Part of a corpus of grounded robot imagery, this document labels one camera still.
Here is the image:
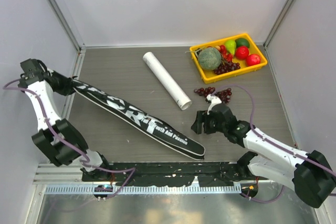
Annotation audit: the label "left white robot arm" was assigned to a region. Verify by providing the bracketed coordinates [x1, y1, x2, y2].
[18, 59, 112, 181]

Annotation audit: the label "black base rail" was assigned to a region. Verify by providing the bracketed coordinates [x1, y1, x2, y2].
[81, 161, 256, 187]

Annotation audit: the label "white slotted cable duct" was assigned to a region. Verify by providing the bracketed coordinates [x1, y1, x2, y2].
[45, 183, 242, 197]

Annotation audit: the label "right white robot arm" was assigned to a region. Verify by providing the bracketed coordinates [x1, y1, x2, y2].
[191, 103, 335, 209]

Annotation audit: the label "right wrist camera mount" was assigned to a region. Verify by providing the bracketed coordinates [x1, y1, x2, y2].
[206, 94, 222, 115]

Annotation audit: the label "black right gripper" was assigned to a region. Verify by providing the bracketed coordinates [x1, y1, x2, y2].
[191, 109, 227, 134]

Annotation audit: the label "green pear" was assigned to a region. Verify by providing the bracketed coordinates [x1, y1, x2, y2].
[224, 39, 236, 55]

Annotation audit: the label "green netted melon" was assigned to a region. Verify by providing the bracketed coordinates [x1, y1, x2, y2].
[197, 47, 222, 71]

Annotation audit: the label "red cherries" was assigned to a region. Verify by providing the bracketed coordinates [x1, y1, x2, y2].
[215, 45, 233, 62]

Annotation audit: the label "red apple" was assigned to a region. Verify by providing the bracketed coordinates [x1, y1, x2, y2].
[235, 46, 249, 60]

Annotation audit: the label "green lime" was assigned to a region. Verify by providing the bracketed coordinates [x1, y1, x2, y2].
[235, 38, 250, 48]

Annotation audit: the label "red pomegranate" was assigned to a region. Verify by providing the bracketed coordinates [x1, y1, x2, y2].
[245, 54, 261, 66]

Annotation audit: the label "dark red grape bunch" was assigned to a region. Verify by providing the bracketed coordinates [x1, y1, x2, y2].
[194, 87, 232, 104]

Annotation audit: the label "yellow plastic tray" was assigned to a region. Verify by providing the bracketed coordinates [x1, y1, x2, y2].
[189, 33, 268, 84]

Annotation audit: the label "black racket bag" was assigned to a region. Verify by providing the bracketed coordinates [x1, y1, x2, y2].
[72, 79, 205, 160]

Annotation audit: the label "grape bunch in tray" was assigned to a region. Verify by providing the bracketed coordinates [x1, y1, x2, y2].
[213, 61, 240, 75]

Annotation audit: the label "white shuttlecock tube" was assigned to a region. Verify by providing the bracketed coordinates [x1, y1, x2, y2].
[142, 52, 192, 111]

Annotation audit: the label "aluminium frame bars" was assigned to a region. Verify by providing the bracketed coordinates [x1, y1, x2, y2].
[47, 0, 86, 52]

